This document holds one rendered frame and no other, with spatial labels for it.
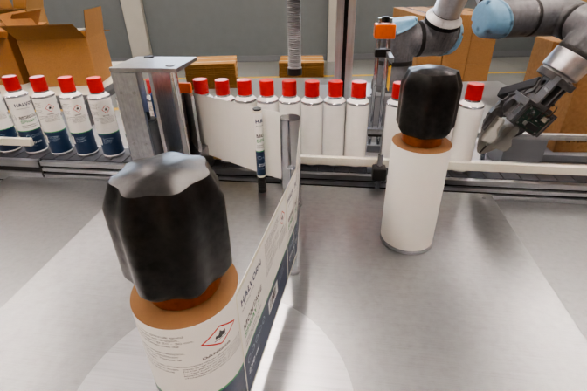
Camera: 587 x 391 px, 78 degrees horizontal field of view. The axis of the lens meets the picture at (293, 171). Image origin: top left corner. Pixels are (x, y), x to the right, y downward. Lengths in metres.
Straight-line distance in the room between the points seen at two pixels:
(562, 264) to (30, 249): 1.00
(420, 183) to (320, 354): 0.28
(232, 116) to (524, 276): 0.60
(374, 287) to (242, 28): 5.95
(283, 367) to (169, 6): 6.29
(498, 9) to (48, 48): 2.05
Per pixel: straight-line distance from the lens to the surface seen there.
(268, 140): 0.74
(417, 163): 0.56
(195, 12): 6.47
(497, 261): 0.69
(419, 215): 0.61
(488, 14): 0.87
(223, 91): 0.87
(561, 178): 1.02
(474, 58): 4.58
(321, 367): 0.48
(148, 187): 0.25
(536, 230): 0.90
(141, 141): 0.83
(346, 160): 0.86
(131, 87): 0.79
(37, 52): 2.38
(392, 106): 0.84
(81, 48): 2.28
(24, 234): 0.95
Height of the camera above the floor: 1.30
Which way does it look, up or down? 28 degrees down
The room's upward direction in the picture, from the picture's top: 1 degrees counter-clockwise
